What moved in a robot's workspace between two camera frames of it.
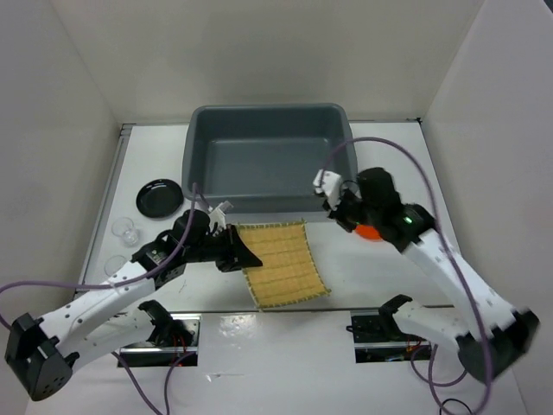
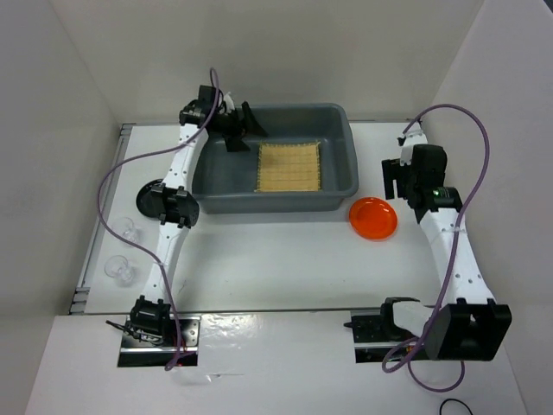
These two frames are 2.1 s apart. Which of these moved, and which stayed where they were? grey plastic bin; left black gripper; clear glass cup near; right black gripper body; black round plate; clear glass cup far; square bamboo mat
Moved: square bamboo mat; right black gripper body; left black gripper
Stayed: clear glass cup far; grey plastic bin; black round plate; clear glass cup near
